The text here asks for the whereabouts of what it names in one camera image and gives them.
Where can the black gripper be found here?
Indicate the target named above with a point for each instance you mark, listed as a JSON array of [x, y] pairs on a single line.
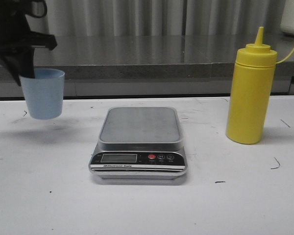
[[17, 39]]

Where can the light blue plastic cup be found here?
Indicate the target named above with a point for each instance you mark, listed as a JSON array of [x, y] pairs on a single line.
[[44, 93]]

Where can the yellow squeeze bottle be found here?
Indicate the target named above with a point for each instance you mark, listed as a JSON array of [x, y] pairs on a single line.
[[250, 91]]

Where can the digital kitchen scale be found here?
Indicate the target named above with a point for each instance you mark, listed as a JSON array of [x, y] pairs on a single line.
[[140, 143]]

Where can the white container on counter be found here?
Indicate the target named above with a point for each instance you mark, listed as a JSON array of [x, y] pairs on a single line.
[[287, 20]]

